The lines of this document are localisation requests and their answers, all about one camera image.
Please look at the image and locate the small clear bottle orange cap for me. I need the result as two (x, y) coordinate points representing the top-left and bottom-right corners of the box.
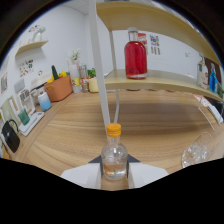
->
(100, 122), (129, 181)

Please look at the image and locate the glass cup with ice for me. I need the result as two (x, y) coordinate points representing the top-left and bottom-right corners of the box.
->
(181, 131), (214, 169)

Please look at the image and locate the green cup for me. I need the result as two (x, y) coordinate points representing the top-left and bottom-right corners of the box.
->
(17, 108), (31, 127)

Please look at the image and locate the cream yellow cup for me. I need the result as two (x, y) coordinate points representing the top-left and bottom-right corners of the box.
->
(88, 77), (100, 94)

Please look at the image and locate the white kitchen scale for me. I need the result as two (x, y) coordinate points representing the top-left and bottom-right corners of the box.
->
(18, 111), (45, 137)

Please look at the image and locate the white and blue small bottle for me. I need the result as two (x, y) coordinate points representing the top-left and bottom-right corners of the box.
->
(37, 91), (53, 112)

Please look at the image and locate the orange storage basket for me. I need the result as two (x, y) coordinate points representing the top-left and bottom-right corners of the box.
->
(44, 75), (74, 103)

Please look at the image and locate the two-tier wooden shelf rack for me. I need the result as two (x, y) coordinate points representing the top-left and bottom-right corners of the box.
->
(88, 0), (224, 134)

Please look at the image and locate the green potted plant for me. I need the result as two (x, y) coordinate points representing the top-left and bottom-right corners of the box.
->
(87, 67), (98, 79)

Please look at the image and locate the white pot with lid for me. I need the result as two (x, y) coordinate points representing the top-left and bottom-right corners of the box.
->
(30, 73), (51, 91)

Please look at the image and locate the green toy cucumber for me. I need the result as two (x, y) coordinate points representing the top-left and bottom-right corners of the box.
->
(51, 65), (60, 81)

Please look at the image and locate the glass of green limes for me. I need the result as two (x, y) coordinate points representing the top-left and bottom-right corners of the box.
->
(217, 83), (224, 100)

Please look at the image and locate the red liquid glass bottle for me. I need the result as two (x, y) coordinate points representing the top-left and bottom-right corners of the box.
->
(124, 26), (148, 80)

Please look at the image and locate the clear bottle red label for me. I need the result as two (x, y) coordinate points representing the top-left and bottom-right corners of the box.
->
(196, 54), (209, 88)

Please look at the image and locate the vase with white flowers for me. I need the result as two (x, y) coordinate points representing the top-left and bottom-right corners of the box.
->
(71, 48), (82, 64)

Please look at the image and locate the black and white poster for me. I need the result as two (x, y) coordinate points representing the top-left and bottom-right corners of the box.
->
(150, 45), (162, 56)

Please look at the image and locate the multicolour poster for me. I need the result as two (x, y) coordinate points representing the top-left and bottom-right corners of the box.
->
(149, 34), (162, 48)

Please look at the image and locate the red poster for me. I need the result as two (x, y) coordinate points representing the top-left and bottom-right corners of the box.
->
(138, 32), (148, 48)

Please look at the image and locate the wall sticker cluster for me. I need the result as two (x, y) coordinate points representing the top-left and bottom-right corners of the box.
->
(19, 59), (35, 78)

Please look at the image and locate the wooden wall shelf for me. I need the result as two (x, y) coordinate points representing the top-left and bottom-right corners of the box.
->
(14, 39), (49, 57)

